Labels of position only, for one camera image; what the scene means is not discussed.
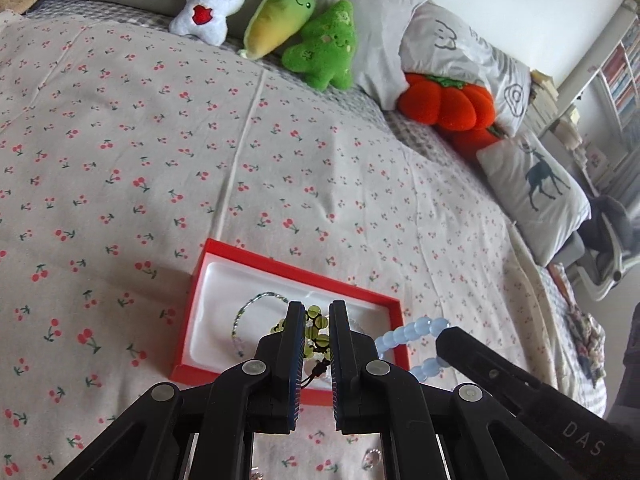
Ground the red cardboard box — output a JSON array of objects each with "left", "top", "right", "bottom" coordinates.
[{"left": 169, "top": 239, "right": 410, "bottom": 406}]

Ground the white bookshelf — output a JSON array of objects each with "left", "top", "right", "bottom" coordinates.
[{"left": 555, "top": 0, "right": 640, "bottom": 196}]

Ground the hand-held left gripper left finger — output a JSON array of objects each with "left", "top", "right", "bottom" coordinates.
[{"left": 52, "top": 300, "right": 307, "bottom": 480}]

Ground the orange pumpkin plush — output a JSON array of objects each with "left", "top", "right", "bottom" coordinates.
[
  {"left": 397, "top": 72, "right": 496, "bottom": 131},
  {"left": 440, "top": 125, "right": 508, "bottom": 166}
]

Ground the grey office chair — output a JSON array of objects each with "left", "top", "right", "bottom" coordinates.
[{"left": 550, "top": 195, "right": 640, "bottom": 303}]

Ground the white doodle print pillow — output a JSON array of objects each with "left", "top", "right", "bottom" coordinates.
[{"left": 400, "top": 2, "right": 532, "bottom": 138}]

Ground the stack of books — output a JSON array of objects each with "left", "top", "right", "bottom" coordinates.
[{"left": 527, "top": 67, "right": 583, "bottom": 148}]

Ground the cherry print bedsheet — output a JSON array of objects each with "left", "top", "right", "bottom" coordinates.
[{"left": 0, "top": 12, "right": 566, "bottom": 480}]

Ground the blue bead bracelet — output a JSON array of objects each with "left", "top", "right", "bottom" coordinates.
[{"left": 374, "top": 316, "right": 453, "bottom": 386}]

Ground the green bead bracelet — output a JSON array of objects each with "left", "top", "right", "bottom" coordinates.
[{"left": 270, "top": 304, "right": 333, "bottom": 391}]

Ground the yellow green vegetable plush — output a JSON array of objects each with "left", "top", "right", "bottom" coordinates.
[{"left": 239, "top": 0, "right": 318, "bottom": 59}]

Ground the green tree plush toy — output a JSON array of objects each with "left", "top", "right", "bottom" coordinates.
[{"left": 281, "top": 0, "right": 358, "bottom": 92}]

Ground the white bunny plush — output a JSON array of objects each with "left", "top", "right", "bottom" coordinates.
[{"left": 169, "top": 0, "right": 258, "bottom": 46}]

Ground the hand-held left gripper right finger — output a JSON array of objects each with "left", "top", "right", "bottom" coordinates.
[{"left": 328, "top": 300, "right": 581, "bottom": 480}]

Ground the floral patterned quilt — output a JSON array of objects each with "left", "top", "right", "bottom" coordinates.
[{"left": 547, "top": 265, "right": 608, "bottom": 396}]

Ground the white deer print pillow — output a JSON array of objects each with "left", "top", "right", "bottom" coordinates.
[{"left": 476, "top": 132, "right": 592, "bottom": 267}]

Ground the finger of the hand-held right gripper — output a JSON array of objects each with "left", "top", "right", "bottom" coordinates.
[{"left": 435, "top": 326, "right": 552, "bottom": 412}]

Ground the thin multicolour bead bracelet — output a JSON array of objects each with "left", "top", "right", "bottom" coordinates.
[{"left": 231, "top": 291, "right": 291, "bottom": 358}]

